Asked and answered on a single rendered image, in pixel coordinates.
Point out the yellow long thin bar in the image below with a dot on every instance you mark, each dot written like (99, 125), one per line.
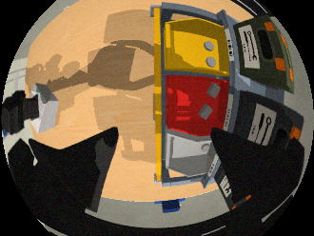
(157, 89)

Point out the red open bin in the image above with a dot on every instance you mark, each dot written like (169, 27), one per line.
(187, 97)

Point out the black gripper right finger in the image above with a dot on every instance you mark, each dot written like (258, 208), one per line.
(244, 162)

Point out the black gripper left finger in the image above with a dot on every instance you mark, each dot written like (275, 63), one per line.
(82, 167)

